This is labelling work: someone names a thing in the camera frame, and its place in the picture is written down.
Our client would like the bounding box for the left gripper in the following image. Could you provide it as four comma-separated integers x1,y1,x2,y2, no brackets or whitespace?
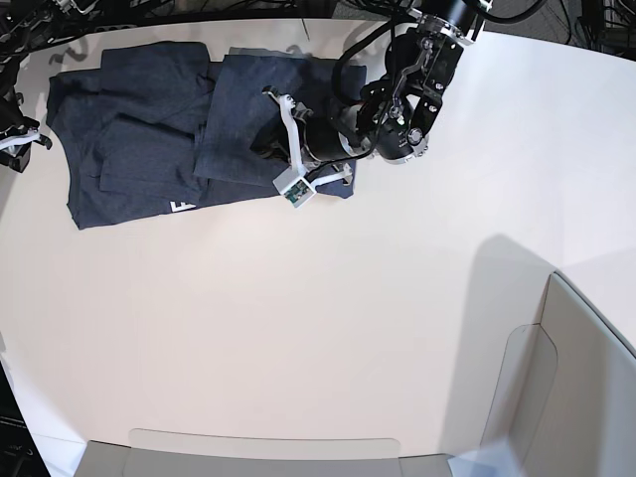
250,106,353,167

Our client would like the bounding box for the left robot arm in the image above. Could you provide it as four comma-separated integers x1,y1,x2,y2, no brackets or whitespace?
250,1,492,177

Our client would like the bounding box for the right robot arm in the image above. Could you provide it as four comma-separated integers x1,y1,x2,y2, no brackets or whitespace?
1,1,98,137

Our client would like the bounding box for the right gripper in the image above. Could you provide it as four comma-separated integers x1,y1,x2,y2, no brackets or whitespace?
1,98,29,139

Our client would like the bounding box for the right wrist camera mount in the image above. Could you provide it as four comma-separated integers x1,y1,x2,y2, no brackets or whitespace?
1,128,53,173

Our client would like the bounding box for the dark blue t-shirt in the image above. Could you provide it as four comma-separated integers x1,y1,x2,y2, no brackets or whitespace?
47,42,333,230

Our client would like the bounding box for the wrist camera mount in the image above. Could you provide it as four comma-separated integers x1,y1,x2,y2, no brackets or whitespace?
262,85,354,209
1,128,53,173

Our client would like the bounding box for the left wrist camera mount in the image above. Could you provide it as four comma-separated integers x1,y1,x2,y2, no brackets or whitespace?
262,85,354,209

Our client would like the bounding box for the grey panel at right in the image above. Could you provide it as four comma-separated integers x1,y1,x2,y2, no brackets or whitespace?
479,273,635,476

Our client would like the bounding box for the grey panel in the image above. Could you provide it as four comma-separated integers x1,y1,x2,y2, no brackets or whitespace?
479,273,635,476
75,428,451,476

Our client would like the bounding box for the grey panel at bottom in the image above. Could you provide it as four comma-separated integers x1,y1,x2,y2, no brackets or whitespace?
75,428,451,476

